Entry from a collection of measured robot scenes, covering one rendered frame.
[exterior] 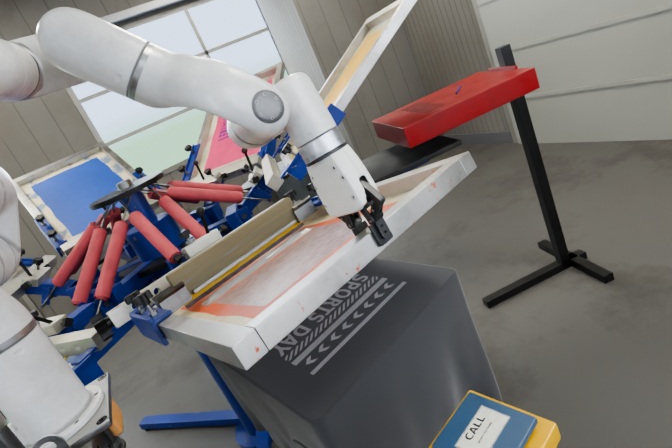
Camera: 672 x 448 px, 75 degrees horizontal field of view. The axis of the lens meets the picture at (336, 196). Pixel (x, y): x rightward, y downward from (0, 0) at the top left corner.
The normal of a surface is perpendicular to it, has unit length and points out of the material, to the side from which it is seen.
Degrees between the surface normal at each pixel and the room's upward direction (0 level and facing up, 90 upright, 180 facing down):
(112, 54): 87
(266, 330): 79
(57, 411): 90
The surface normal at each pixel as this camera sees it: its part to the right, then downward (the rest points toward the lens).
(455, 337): 0.59, 0.05
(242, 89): 0.39, -0.15
